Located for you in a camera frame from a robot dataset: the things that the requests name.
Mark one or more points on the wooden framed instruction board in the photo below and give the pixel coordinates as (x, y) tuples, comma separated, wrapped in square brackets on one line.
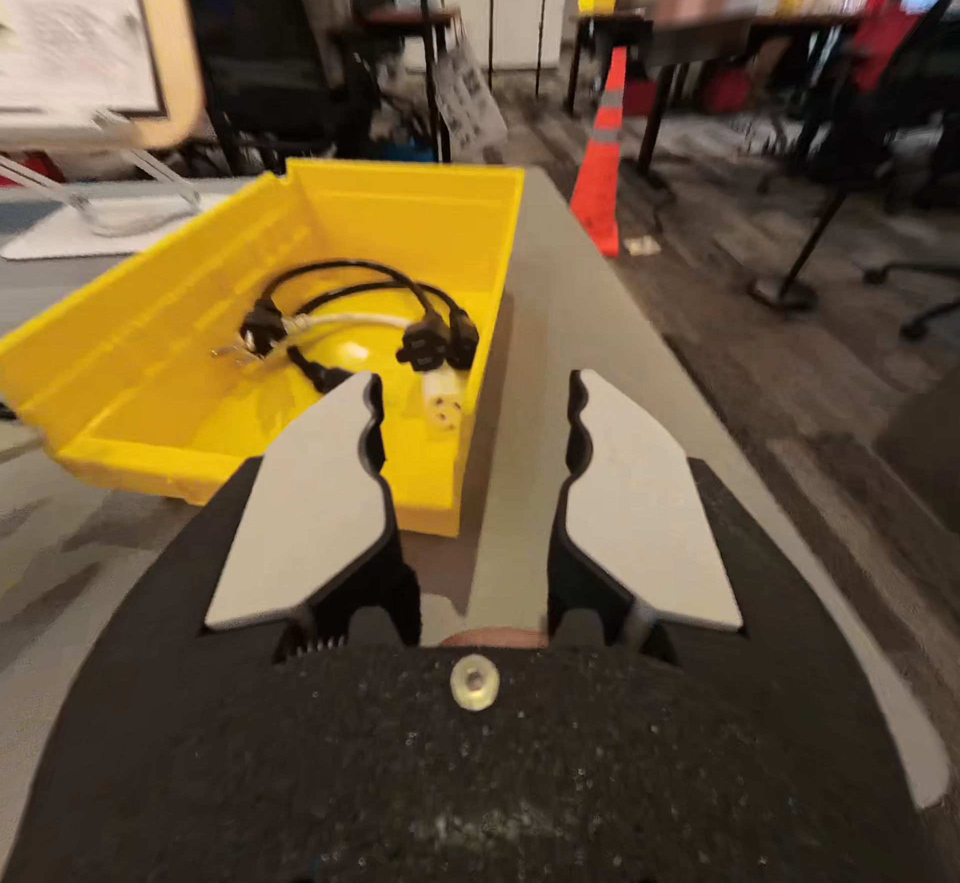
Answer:
[(67, 20)]

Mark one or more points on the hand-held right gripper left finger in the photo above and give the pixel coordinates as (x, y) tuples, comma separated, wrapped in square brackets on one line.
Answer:
[(300, 523)]

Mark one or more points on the yellow plastic bin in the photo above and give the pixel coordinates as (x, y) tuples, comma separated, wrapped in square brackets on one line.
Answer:
[(150, 343)]

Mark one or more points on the small dark table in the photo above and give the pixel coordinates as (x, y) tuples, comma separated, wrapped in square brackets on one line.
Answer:
[(409, 17)]

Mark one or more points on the white paper scrap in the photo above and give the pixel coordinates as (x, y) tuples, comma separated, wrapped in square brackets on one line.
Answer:
[(642, 246)]

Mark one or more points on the white printed marker sheet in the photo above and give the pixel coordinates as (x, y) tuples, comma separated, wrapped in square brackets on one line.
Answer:
[(469, 99)]

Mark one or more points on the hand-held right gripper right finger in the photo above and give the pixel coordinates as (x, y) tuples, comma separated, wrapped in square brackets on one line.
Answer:
[(645, 523)]

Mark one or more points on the black stand pole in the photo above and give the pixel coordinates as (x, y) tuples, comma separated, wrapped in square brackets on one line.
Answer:
[(814, 238)]

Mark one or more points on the dark wooden table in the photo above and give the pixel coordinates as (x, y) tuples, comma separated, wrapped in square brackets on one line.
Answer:
[(795, 20)]

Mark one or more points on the black office chair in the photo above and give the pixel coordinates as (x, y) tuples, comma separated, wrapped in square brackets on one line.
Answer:
[(247, 35)]

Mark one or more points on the red chair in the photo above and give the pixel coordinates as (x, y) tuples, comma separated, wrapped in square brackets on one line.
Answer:
[(885, 35)]

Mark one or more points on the black chair base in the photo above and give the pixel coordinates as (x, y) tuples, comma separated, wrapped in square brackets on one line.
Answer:
[(915, 275)]

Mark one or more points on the orange traffic cone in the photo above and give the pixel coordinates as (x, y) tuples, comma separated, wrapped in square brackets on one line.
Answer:
[(596, 170)]

